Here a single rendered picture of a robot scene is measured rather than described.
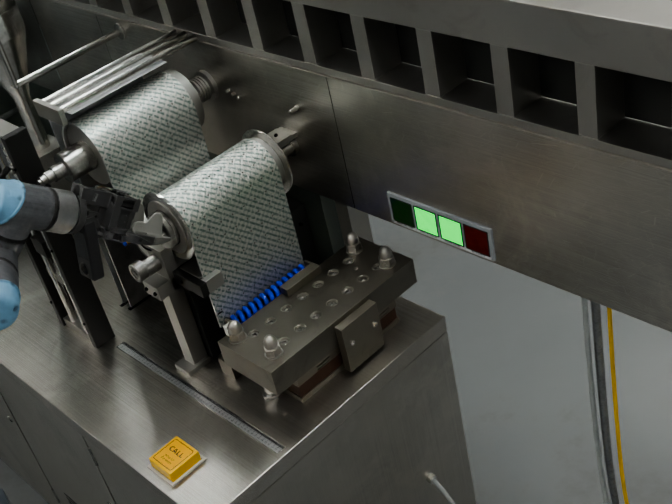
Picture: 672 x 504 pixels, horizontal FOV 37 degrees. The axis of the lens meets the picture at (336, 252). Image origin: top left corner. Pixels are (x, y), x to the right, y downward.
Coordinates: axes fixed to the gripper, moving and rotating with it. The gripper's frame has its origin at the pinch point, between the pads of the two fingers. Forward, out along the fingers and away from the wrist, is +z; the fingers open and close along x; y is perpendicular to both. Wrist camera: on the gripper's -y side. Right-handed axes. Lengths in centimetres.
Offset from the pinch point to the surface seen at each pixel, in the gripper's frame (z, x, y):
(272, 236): 24.6, -4.4, 5.0
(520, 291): 188, 33, -6
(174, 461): 6.1, -15.7, -38.0
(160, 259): 5.2, 3.6, -4.7
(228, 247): 14.0, -4.3, 1.3
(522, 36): 6, -60, 51
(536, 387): 161, 1, -29
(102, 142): -3.2, 20.6, 13.1
